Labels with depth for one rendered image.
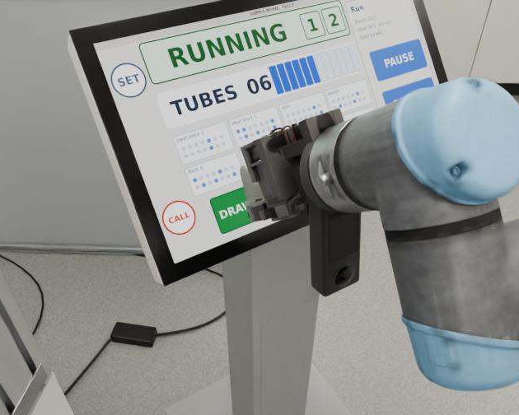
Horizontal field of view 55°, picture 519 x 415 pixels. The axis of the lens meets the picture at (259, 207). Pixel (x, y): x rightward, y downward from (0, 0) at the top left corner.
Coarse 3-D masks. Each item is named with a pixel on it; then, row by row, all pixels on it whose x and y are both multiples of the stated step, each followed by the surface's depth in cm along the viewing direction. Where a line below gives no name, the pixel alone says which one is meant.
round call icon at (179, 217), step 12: (168, 204) 59; (180, 204) 60; (192, 204) 61; (168, 216) 59; (180, 216) 60; (192, 216) 60; (168, 228) 59; (180, 228) 60; (192, 228) 60; (168, 240) 59
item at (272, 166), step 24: (312, 120) 42; (336, 120) 43; (264, 144) 47; (288, 144) 46; (312, 144) 42; (264, 168) 48; (288, 168) 48; (264, 192) 51; (288, 192) 47; (312, 192) 42; (288, 216) 48
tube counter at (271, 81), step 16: (336, 48) 70; (352, 48) 71; (272, 64) 66; (288, 64) 67; (304, 64) 68; (320, 64) 69; (336, 64) 70; (352, 64) 71; (256, 80) 65; (272, 80) 66; (288, 80) 67; (304, 80) 68; (320, 80) 69; (256, 96) 65; (272, 96) 66
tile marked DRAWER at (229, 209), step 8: (232, 192) 63; (240, 192) 63; (208, 200) 61; (216, 200) 62; (224, 200) 62; (232, 200) 63; (240, 200) 63; (216, 208) 62; (224, 208) 62; (232, 208) 63; (240, 208) 63; (216, 216) 62; (224, 216) 62; (232, 216) 62; (240, 216) 63; (224, 224) 62; (232, 224) 62; (240, 224) 63; (248, 224) 63; (224, 232) 62
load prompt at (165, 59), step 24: (336, 0) 70; (240, 24) 64; (264, 24) 66; (288, 24) 67; (312, 24) 69; (336, 24) 70; (144, 48) 59; (168, 48) 60; (192, 48) 62; (216, 48) 63; (240, 48) 64; (264, 48) 66; (288, 48) 67; (168, 72) 60; (192, 72) 62
